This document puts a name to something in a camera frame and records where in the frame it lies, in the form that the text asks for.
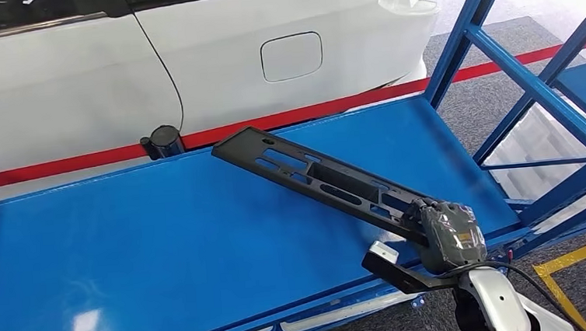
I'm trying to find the white car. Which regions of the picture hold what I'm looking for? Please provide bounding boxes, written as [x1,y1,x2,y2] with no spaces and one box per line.
[0,0,452,206]

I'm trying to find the black stanchion post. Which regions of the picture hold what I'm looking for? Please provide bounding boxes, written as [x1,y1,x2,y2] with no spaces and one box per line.
[138,124,187,162]

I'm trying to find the black plastic licence plate bracket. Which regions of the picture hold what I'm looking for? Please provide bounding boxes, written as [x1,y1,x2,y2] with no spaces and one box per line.
[208,113,437,263]

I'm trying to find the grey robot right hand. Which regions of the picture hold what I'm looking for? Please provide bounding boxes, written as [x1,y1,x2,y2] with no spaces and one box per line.
[400,193,490,277]

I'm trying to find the black right camera mount bracket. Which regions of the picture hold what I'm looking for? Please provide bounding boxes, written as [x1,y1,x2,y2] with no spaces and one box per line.
[360,246,460,298]

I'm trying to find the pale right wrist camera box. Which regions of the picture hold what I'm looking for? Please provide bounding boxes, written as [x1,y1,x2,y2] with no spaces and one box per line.
[368,239,400,266]

